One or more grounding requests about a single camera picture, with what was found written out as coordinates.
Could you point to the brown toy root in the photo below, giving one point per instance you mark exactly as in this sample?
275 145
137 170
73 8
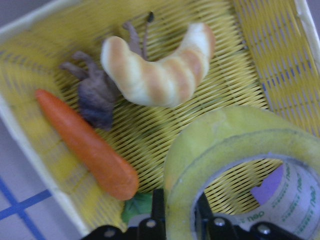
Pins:
97 93

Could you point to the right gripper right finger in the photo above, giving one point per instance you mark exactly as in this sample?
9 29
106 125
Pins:
215 226

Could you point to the purple block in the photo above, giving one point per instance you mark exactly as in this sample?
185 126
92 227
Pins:
267 189

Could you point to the orange toy carrot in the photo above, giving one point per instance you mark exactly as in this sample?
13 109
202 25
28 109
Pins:
111 171

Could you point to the yellow tape roll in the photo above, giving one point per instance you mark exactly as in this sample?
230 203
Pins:
227 152

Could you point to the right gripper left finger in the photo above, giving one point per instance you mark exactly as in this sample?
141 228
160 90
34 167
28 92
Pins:
158 215

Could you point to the toy croissant bread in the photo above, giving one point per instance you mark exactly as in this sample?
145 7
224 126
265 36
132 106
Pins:
168 82

